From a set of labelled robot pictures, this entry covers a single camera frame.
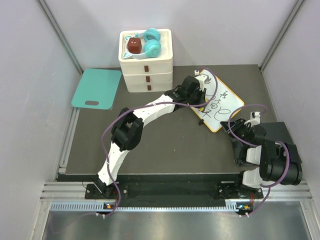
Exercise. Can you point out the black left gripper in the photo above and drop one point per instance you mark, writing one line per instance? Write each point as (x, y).
(202, 95)

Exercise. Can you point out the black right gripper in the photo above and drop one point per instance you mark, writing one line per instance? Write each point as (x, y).
(237, 124)

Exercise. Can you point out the yellow-framed whiteboard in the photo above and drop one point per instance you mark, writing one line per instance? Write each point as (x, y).
(222, 102)

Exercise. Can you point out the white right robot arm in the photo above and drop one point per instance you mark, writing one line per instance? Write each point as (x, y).
(264, 145)

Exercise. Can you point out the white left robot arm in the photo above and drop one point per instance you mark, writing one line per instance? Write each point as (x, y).
(127, 128)

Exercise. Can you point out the white three-drawer storage box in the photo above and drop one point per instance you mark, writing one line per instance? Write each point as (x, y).
(150, 74)

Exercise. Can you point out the black notebook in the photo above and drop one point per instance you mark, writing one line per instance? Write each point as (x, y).
(274, 131)

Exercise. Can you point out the teal cat-ear headphones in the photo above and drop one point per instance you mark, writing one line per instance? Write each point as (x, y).
(151, 46)

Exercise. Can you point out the dark red cube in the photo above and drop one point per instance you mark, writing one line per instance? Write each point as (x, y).
(134, 45)

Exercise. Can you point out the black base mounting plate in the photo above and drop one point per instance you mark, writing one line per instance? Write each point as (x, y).
(214, 190)

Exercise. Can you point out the teal cutting board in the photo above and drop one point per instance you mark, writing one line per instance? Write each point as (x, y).
(97, 89)

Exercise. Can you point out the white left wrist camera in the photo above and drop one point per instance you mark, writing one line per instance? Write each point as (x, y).
(202, 78)

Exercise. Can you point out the grey slotted cable duct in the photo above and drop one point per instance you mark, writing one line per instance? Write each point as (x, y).
(100, 206)

